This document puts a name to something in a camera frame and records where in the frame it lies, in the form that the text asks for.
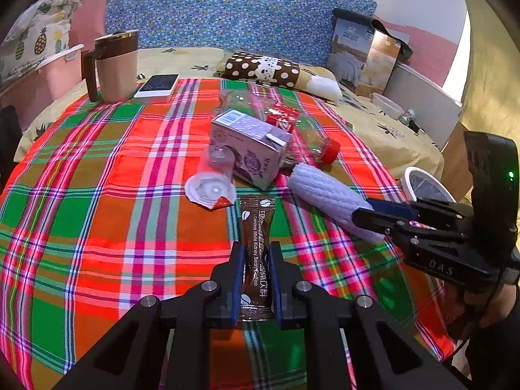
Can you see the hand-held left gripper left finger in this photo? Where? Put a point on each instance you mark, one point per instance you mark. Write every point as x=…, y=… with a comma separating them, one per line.
x=237, y=280

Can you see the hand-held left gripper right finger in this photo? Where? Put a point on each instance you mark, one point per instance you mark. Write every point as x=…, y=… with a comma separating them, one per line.
x=276, y=280

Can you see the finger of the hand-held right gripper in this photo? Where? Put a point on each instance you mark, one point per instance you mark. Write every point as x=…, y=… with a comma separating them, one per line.
x=394, y=208
x=378, y=221

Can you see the white rimmed trash bin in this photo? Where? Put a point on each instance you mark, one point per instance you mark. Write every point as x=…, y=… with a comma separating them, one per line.
x=426, y=185

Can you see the brown coffee packet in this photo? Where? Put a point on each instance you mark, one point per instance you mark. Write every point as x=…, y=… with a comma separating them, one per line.
x=256, y=227

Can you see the white foam net sleeve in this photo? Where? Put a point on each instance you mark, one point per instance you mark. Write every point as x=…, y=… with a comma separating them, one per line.
x=325, y=195

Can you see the red capped plastic bottle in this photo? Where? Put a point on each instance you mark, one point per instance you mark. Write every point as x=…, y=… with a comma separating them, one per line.
x=284, y=118

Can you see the person's right hand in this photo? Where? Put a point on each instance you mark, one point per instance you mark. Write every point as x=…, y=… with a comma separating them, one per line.
x=499, y=304

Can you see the wooden board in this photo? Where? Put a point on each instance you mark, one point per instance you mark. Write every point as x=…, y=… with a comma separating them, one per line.
x=457, y=162

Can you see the small black object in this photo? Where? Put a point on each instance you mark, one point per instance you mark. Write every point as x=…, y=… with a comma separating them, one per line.
x=416, y=126

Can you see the small green bottle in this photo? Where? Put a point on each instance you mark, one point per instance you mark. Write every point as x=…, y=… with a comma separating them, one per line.
x=407, y=117

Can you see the clear cup with foil lid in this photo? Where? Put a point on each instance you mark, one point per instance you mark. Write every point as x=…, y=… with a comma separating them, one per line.
x=211, y=187

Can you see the white plastic bowl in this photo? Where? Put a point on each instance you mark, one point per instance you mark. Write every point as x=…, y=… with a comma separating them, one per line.
x=388, y=106

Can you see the white board panel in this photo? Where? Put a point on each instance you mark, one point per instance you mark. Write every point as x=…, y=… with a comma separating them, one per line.
x=422, y=97

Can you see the yellow curtain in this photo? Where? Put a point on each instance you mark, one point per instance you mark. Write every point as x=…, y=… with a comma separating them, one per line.
x=495, y=69

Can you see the purple drink carton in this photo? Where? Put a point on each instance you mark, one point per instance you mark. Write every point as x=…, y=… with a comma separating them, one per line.
x=252, y=150

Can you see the quilt packaging box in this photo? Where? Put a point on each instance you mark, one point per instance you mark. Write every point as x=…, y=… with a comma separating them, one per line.
x=365, y=61

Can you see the colourful plaid cloth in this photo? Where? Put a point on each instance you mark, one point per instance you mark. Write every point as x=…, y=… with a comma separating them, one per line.
x=101, y=211

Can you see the brown polka dot pillow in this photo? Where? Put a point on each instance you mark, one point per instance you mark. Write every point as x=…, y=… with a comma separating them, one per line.
x=260, y=69

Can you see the white smartphone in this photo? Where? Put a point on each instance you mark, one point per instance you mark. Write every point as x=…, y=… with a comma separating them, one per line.
x=157, y=86

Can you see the yellow printed bedsheet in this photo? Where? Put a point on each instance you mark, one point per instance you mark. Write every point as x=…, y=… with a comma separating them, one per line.
x=183, y=61

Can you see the beige brown mug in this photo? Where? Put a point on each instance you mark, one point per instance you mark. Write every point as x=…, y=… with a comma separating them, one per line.
x=115, y=69

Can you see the blue floral headboard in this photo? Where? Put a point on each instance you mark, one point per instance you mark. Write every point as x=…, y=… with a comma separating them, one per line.
x=223, y=8

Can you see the pink storage box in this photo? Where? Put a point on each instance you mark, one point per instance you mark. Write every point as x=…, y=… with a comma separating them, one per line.
x=57, y=77

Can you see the pineapple print bag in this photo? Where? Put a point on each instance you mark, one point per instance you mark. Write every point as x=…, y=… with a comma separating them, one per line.
x=36, y=36

